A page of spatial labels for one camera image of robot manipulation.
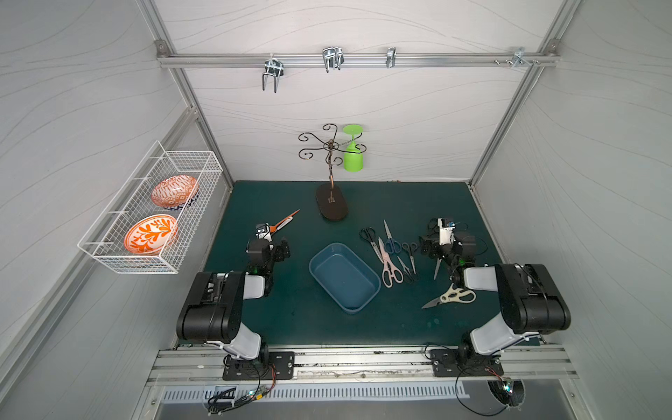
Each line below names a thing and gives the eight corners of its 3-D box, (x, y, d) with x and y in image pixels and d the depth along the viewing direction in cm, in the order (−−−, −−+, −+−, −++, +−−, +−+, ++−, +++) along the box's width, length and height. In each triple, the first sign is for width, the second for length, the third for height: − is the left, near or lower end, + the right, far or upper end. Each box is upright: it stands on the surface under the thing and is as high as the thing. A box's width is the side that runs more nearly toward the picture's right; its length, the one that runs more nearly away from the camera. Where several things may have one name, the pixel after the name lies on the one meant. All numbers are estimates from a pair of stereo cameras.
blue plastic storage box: (348, 324, 83) (348, 318, 78) (305, 270, 95) (302, 262, 90) (384, 291, 90) (387, 284, 85) (340, 245, 102) (339, 236, 97)
